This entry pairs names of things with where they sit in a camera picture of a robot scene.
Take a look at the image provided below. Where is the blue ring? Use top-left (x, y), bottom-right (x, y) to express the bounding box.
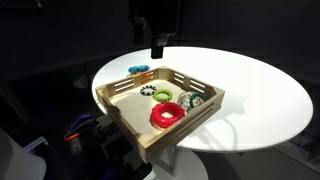
top-left (128, 64), bottom-right (151, 75)

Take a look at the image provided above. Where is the black and white ring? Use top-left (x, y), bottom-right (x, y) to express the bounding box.
top-left (139, 85), bottom-right (158, 97)

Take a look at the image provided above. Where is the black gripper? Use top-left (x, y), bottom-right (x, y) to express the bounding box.
top-left (129, 0), bottom-right (181, 59)

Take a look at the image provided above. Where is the large red ring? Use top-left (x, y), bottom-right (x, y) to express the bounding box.
top-left (149, 101), bottom-right (186, 130)

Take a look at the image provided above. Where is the dark green ring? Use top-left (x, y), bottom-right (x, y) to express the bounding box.
top-left (189, 92), bottom-right (208, 109)

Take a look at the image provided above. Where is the light green ring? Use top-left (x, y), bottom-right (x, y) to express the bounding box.
top-left (152, 88), bottom-right (174, 103)

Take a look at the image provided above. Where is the orange ring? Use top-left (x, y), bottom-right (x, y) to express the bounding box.
top-left (130, 71), bottom-right (155, 84)

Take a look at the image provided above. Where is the white round table pedestal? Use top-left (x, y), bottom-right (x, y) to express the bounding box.
top-left (144, 147), bottom-right (209, 180)

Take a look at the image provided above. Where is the wooden slatted tray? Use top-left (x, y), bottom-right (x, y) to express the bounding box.
top-left (96, 67), bottom-right (224, 163)

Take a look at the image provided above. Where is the purple and orange tool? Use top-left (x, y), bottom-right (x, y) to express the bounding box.
top-left (64, 113), bottom-right (98, 142)

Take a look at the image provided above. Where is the clear transparent ring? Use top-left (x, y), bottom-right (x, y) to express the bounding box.
top-left (176, 91), bottom-right (196, 112)

